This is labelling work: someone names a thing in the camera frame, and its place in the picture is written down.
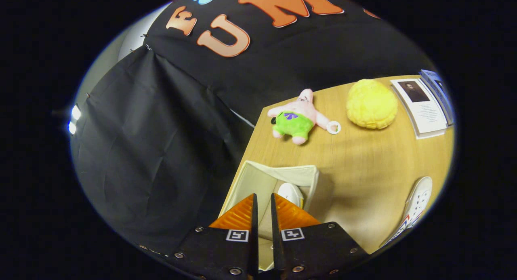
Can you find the beige fabric storage box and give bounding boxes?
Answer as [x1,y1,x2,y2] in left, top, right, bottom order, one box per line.
[218,160,320,271]

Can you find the blue book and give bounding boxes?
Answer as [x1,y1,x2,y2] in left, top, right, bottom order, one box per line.
[419,69,455,126]

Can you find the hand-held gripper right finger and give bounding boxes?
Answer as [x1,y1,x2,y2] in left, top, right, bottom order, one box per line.
[271,193,369,280]

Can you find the white book with portrait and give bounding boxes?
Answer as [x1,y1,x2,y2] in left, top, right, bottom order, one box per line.
[390,78,448,140]

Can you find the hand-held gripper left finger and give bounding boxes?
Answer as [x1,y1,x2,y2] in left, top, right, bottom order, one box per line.
[168,193,259,280]

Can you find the yellow bread-shaped plush toy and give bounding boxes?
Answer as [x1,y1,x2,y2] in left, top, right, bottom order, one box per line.
[346,79,398,130]

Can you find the pink starfish plush toy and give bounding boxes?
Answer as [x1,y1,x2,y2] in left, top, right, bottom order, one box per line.
[267,89,342,145]

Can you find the white canvas shoe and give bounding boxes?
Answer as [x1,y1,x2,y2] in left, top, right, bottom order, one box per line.
[379,176,433,248]
[277,183,304,210]

